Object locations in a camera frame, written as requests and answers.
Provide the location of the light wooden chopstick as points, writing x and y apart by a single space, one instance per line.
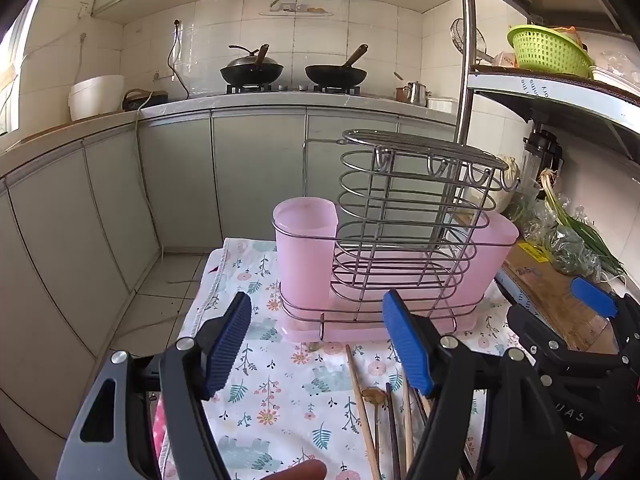
362 410
407 425

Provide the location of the pink plastic utensil cup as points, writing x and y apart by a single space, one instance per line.
495 255
305 250

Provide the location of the small brown pot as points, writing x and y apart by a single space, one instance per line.
401 92

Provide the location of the black blender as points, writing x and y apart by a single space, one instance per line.
542 155

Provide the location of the white dish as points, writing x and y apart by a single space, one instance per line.
442 103

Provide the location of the dark round appliance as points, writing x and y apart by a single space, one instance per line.
145 100

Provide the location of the small wooden spoon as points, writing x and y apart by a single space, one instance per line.
372 396

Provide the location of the glass wall shelf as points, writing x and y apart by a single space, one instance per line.
295 10

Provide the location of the grey kitchen counter cabinets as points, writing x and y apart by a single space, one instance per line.
175 175

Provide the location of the orange packet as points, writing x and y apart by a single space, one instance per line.
505 60

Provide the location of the flattened cardboard box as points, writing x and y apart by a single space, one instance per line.
560 300

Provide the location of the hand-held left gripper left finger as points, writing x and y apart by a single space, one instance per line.
227 355

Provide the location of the black wok with lid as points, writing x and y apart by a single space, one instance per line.
251 71

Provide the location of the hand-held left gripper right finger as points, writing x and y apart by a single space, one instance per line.
407 345

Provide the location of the bagged green vegetables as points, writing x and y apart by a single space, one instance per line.
560 245

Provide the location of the dark chopstick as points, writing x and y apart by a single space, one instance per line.
422 410
393 435

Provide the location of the person's left hand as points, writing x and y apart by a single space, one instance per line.
302 471

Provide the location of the steel kettle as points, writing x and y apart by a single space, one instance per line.
417 94

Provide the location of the pink plastic drip tray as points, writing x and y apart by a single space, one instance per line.
350 332

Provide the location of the green plastic basket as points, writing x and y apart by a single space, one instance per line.
547 52

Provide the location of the floral printed cloth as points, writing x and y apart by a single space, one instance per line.
280 410

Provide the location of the person's right hand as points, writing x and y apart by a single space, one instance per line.
582 455

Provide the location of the gas stove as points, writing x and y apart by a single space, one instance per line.
295 88

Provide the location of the green onions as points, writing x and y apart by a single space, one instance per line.
580 225

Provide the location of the metal storage shelf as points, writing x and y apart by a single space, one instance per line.
550 92

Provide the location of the white tray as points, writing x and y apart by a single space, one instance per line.
615 75

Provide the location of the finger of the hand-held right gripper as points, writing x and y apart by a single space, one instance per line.
545 342
592 297

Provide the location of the metal skimmer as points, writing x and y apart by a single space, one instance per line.
467 37

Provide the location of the white rice cooker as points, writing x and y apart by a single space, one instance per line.
95 97

